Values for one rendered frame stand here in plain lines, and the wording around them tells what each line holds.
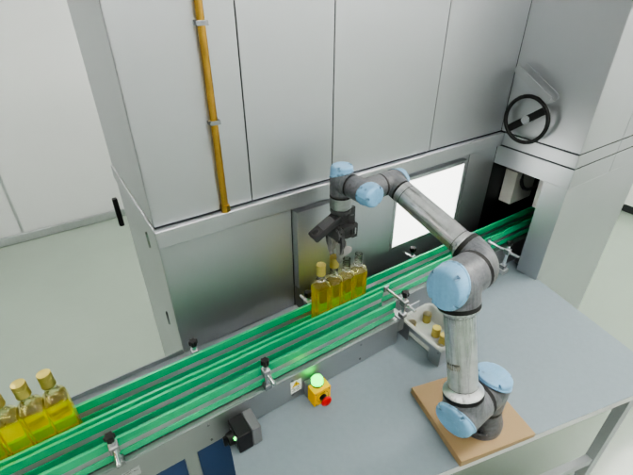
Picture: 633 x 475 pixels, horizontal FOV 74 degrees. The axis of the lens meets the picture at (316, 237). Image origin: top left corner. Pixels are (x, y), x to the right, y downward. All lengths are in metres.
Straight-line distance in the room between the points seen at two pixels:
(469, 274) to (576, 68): 1.14
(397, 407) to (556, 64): 1.48
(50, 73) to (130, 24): 3.01
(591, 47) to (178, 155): 1.55
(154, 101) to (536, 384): 1.59
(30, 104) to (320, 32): 3.14
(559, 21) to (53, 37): 3.46
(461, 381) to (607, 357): 0.90
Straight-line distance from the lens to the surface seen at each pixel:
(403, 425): 1.58
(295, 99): 1.38
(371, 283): 1.79
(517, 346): 1.95
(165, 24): 1.20
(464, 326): 1.20
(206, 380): 1.46
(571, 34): 2.05
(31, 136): 4.26
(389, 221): 1.82
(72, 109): 4.22
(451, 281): 1.11
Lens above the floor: 2.04
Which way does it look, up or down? 32 degrees down
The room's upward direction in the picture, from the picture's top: straight up
